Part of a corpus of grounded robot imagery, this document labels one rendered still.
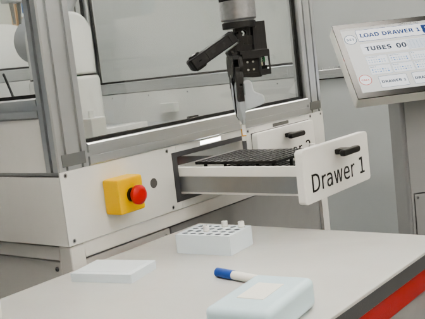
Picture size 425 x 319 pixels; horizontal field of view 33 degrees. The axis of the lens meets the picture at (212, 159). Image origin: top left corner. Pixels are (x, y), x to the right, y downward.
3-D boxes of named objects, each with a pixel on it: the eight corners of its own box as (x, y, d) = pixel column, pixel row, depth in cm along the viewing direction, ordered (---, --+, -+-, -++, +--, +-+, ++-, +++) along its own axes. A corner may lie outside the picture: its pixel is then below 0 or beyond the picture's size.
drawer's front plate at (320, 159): (370, 178, 167) (366, 130, 165) (306, 206, 144) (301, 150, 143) (363, 178, 168) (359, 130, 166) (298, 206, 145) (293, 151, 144)
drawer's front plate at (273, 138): (316, 157, 211) (313, 119, 209) (260, 176, 188) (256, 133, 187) (311, 157, 212) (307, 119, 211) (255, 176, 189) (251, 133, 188)
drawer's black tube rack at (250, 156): (320, 175, 168) (317, 147, 167) (279, 190, 154) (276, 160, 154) (241, 175, 182) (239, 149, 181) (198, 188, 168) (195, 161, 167)
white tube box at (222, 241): (253, 243, 142) (251, 225, 142) (231, 256, 135) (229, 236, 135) (200, 242, 149) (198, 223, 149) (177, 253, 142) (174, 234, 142)
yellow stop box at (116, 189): (148, 207, 150) (143, 173, 149) (123, 216, 144) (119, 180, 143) (130, 207, 153) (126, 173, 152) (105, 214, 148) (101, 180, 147)
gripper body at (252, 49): (272, 76, 150) (265, 18, 149) (231, 81, 149) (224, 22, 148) (264, 76, 158) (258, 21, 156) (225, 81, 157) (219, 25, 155)
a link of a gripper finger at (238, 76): (246, 100, 149) (241, 57, 148) (238, 102, 149) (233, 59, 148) (242, 101, 154) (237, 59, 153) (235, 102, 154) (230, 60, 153)
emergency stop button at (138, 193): (150, 202, 147) (147, 183, 147) (136, 206, 144) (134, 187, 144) (139, 202, 149) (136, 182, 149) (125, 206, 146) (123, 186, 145)
